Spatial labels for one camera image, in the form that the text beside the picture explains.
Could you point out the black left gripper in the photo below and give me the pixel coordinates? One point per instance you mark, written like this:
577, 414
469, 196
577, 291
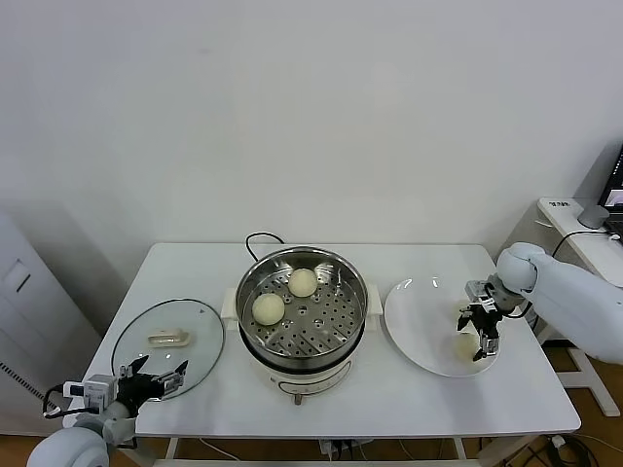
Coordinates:
138, 389

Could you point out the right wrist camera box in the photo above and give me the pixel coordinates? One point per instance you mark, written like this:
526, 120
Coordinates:
478, 290

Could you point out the grey computer mouse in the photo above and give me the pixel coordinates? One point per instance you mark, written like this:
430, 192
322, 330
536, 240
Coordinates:
593, 216

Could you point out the white power strip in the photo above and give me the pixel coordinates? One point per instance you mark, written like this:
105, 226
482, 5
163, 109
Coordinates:
336, 447

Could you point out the white round plate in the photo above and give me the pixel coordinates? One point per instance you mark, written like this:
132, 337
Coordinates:
418, 321

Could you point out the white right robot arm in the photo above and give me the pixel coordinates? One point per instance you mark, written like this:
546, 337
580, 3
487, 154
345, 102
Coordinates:
560, 292

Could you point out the open laptop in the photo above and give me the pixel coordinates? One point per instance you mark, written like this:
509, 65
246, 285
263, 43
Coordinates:
615, 194

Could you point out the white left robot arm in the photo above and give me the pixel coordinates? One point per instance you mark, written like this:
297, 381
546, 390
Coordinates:
68, 450

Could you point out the cream electric cooker base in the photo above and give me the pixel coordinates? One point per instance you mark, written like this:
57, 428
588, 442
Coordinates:
311, 384

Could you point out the white cabinet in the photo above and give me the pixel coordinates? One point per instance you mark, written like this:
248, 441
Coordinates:
29, 316

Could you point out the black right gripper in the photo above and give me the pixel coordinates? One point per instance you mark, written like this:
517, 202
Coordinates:
487, 316

